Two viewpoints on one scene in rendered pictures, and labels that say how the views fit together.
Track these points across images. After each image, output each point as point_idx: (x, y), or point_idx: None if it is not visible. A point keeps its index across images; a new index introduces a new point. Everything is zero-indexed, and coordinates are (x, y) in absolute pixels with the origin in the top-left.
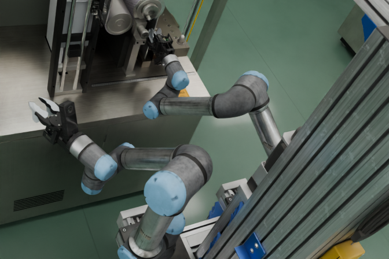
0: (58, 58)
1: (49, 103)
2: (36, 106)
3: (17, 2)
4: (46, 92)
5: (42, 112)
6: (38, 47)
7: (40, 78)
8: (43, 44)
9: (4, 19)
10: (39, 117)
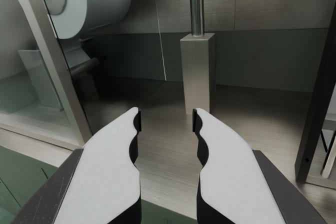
0: (332, 87)
1: (211, 142)
2: (127, 125)
3: (282, 57)
4: (291, 171)
5: (106, 172)
6: (298, 111)
7: (287, 146)
8: (306, 110)
9: (263, 79)
10: (32, 196)
